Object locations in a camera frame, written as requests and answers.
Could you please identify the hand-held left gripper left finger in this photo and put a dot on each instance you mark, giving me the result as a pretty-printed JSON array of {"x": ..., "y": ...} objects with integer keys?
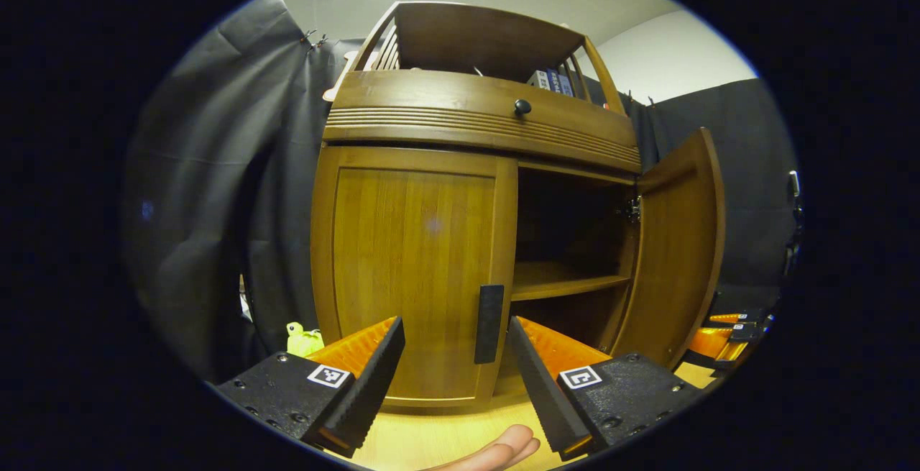
[{"x": 366, "y": 399}]

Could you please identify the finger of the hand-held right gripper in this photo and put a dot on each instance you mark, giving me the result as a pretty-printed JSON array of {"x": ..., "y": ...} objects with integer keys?
[
  {"x": 733, "y": 318},
  {"x": 711, "y": 345}
]

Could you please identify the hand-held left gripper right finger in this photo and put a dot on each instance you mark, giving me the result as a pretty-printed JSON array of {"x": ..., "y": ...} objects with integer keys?
[{"x": 543, "y": 399}]

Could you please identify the wooden shoe cabinet door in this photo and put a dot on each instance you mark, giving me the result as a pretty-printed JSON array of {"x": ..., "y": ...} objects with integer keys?
[
  {"x": 679, "y": 255},
  {"x": 410, "y": 262}
]

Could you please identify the wooden double-door shoe cabinet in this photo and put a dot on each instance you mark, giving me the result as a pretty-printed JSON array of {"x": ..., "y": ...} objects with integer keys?
[{"x": 467, "y": 108}]

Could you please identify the metal door hinge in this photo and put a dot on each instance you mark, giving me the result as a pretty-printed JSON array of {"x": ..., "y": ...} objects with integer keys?
[{"x": 634, "y": 208}]

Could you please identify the green frog plush toy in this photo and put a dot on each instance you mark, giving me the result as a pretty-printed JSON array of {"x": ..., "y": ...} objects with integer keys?
[{"x": 302, "y": 341}]

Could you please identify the wooden inner shelf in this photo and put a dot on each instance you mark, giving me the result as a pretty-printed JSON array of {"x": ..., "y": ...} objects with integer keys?
[{"x": 560, "y": 280}]

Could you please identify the black backdrop cloth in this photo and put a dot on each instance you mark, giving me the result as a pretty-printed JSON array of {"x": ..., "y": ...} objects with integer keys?
[{"x": 208, "y": 190}]

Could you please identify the black round drawer knob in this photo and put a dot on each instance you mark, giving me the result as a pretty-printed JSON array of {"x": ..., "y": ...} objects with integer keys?
[{"x": 522, "y": 106}]

